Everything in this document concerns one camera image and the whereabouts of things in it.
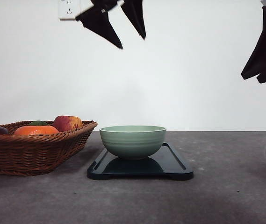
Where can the black gripper screen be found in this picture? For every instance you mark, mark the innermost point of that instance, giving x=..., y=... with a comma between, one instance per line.
x=97, y=18

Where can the green ceramic bowl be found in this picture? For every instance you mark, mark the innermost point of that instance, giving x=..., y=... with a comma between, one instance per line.
x=132, y=142

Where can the brown wicker basket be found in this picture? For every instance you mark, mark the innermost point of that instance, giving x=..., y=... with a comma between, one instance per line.
x=41, y=154

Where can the red yellow apple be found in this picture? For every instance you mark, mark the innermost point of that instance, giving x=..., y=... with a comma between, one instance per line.
x=67, y=123

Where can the dark rectangular tray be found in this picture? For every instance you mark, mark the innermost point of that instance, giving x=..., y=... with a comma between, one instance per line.
x=166, y=163

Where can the green fruit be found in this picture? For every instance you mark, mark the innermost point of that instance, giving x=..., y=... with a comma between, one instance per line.
x=38, y=123

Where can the orange tangerine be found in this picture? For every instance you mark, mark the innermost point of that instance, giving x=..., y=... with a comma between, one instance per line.
x=36, y=130

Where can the white wall socket left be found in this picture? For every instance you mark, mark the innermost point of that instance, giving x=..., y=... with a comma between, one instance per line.
x=68, y=10

